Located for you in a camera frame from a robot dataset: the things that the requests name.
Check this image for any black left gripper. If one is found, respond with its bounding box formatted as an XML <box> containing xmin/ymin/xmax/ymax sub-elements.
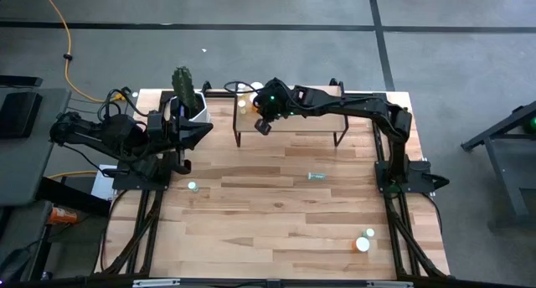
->
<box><xmin>160</xmin><ymin>116</ymin><xmax>214</xmax><ymax>175</ymax></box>

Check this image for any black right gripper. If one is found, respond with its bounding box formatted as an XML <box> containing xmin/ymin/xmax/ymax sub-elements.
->
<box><xmin>253</xmin><ymin>95</ymin><xmax>281</xmax><ymax>137</ymax></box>

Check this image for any white faceted plant pot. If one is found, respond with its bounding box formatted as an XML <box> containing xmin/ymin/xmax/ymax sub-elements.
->
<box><xmin>168</xmin><ymin>90</ymin><xmax>212</xmax><ymax>126</ymax></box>

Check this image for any green cactus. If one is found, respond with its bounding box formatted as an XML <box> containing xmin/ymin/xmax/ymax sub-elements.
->
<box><xmin>171</xmin><ymin>65</ymin><xmax>198</xmax><ymax>116</ymax></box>

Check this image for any white paper sheet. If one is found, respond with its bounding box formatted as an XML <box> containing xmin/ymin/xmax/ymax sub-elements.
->
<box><xmin>90</xmin><ymin>164</ymin><xmax>116</xmax><ymax>201</ymax></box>

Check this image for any black metal beam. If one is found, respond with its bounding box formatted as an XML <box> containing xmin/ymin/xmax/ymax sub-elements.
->
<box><xmin>35</xmin><ymin>177</ymin><xmax>112</xmax><ymax>217</ymax></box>

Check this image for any grey side desk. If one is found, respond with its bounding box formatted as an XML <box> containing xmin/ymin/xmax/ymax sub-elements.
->
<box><xmin>0</xmin><ymin>86</ymin><xmax>71</xmax><ymax>208</ymax></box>

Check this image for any black flat device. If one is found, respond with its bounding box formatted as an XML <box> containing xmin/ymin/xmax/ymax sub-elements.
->
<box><xmin>0</xmin><ymin>90</ymin><xmax>43</xmax><ymax>140</ymax></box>

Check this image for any black flat bar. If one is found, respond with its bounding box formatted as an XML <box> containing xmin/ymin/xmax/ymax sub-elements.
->
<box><xmin>0</xmin><ymin>75</ymin><xmax>44</xmax><ymax>88</ymax></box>

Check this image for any dark grey metal stand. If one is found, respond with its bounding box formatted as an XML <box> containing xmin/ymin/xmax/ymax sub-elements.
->
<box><xmin>460</xmin><ymin>100</ymin><xmax>536</xmax><ymax>229</ymax></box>

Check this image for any black aluminium rig frame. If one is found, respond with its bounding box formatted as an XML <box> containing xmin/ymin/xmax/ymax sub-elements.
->
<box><xmin>95</xmin><ymin>79</ymin><xmax>451</xmax><ymax>280</ymax></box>

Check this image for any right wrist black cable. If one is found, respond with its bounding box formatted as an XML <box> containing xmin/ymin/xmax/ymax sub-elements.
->
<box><xmin>223</xmin><ymin>80</ymin><xmax>269</xmax><ymax>95</ymax></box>

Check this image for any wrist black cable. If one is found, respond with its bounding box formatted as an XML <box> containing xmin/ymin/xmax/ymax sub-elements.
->
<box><xmin>223</xmin><ymin>80</ymin><xmax>269</xmax><ymax>95</ymax></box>
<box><xmin>98</xmin><ymin>86</ymin><xmax>146</xmax><ymax>118</ymax></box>

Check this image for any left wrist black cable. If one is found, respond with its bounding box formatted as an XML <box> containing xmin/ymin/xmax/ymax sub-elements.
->
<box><xmin>98</xmin><ymin>86</ymin><xmax>146</xmax><ymax>118</ymax></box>

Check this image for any yellow extension cable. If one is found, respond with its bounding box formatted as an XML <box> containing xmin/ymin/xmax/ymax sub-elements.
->
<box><xmin>38</xmin><ymin>0</ymin><xmax>129</xmax><ymax>104</ymax></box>

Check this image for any silver table bracket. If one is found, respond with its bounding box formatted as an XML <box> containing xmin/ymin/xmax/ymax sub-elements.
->
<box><xmin>366</xmin><ymin>280</ymin><xmax>415</xmax><ymax>288</ymax></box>
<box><xmin>131</xmin><ymin>278</ymin><xmax>182</xmax><ymax>288</ymax></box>

